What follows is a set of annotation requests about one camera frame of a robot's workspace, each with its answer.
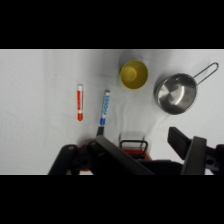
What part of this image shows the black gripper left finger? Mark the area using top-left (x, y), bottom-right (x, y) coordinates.
top-left (48, 134), bottom-right (156, 176)

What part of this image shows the yellow plastic cup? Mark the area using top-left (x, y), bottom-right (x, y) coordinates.
top-left (119, 59), bottom-right (150, 90)

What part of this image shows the red box with black handle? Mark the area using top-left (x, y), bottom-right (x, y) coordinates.
top-left (77, 139), bottom-right (153, 173)

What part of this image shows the stainless steel saucepan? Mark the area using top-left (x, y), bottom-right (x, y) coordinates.
top-left (153, 62), bottom-right (220, 116)

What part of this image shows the blue marker pen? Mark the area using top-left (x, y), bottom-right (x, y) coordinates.
top-left (96, 89), bottom-right (112, 136)

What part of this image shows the red marker pen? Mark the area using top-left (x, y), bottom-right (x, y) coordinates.
top-left (76, 83), bottom-right (84, 122)

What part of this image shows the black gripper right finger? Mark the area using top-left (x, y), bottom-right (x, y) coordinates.
top-left (167, 126), bottom-right (224, 176)

